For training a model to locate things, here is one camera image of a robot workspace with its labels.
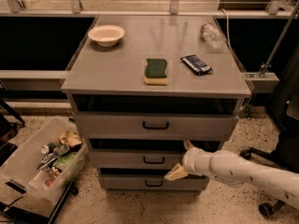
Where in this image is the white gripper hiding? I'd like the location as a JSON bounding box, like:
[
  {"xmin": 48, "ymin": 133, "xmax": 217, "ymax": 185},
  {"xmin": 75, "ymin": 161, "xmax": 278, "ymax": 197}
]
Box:
[{"xmin": 164, "ymin": 140, "xmax": 212, "ymax": 181}]

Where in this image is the grey drawer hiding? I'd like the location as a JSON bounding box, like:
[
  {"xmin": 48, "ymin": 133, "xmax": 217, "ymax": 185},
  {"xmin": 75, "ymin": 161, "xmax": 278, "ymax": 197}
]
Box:
[
  {"xmin": 99, "ymin": 175, "xmax": 209, "ymax": 191},
  {"xmin": 73, "ymin": 112, "xmax": 239, "ymax": 141},
  {"xmin": 89, "ymin": 150, "xmax": 184, "ymax": 170}
]

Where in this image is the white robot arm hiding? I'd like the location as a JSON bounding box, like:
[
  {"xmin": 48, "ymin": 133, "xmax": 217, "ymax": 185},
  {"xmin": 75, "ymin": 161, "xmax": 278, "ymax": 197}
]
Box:
[{"xmin": 164, "ymin": 140, "xmax": 299, "ymax": 209}]

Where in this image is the grey bottom drawer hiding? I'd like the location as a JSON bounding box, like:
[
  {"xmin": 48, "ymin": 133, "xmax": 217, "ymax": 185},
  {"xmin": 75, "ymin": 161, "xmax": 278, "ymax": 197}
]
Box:
[{"xmin": 99, "ymin": 175, "xmax": 209, "ymax": 191}]

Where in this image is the grey drawer cabinet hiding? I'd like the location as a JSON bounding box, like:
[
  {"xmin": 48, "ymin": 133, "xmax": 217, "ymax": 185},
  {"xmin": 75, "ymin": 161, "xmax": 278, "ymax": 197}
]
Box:
[{"xmin": 62, "ymin": 15, "xmax": 250, "ymax": 191}]

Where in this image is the grey top drawer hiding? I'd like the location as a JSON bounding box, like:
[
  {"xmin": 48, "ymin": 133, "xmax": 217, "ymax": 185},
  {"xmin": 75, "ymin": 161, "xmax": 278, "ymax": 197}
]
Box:
[{"xmin": 73, "ymin": 112, "xmax": 239, "ymax": 141}]

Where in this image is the green yellow sponge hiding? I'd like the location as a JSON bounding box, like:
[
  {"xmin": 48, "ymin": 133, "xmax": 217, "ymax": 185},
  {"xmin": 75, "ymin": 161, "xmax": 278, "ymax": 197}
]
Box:
[{"xmin": 143, "ymin": 59, "xmax": 168, "ymax": 85}]

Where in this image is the black office chair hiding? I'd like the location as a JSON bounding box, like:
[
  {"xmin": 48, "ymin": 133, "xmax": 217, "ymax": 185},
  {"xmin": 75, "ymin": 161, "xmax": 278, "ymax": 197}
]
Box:
[{"xmin": 239, "ymin": 47, "xmax": 299, "ymax": 217}]

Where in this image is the crumpled tan bag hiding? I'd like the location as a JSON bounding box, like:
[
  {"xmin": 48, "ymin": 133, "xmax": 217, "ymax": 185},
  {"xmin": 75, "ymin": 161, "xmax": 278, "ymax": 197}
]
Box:
[{"xmin": 59, "ymin": 131, "xmax": 82, "ymax": 147}]

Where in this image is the green chip bag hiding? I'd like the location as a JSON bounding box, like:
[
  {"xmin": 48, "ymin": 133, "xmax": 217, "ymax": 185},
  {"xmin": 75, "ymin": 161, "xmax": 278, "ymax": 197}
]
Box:
[{"xmin": 52, "ymin": 152, "xmax": 76, "ymax": 171}]

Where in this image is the metal diagonal pole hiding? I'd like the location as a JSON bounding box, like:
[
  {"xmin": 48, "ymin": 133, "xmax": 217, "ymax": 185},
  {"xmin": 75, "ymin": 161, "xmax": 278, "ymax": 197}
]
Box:
[{"xmin": 254, "ymin": 1, "xmax": 299, "ymax": 78}]

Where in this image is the clear plastic bottle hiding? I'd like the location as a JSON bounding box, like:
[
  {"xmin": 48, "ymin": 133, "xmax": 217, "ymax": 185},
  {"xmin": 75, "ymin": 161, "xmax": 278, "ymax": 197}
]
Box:
[{"xmin": 201, "ymin": 23, "xmax": 225, "ymax": 49}]

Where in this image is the metal can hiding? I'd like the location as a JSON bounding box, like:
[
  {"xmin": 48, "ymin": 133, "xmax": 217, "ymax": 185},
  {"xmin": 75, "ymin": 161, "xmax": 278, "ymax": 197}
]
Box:
[{"xmin": 41, "ymin": 142, "xmax": 60, "ymax": 154}]

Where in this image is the clear plastic bin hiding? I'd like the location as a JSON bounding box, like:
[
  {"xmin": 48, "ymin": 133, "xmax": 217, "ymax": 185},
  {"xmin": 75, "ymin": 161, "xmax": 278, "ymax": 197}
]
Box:
[{"xmin": 1, "ymin": 117, "xmax": 87, "ymax": 203}]

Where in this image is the white bowl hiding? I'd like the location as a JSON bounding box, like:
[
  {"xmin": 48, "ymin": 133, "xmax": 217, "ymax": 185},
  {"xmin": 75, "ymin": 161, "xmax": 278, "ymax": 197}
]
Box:
[{"xmin": 88, "ymin": 25, "xmax": 125, "ymax": 48}]

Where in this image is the white cable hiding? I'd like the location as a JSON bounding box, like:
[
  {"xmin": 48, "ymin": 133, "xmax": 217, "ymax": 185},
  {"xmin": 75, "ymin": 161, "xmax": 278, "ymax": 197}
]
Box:
[{"xmin": 220, "ymin": 8, "xmax": 232, "ymax": 52}]

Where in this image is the black cart frame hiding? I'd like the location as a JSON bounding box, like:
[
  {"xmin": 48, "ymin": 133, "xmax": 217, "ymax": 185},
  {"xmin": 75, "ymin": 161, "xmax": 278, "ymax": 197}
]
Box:
[{"xmin": 0, "ymin": 181, "xmax": 78, "ymax": 224}]

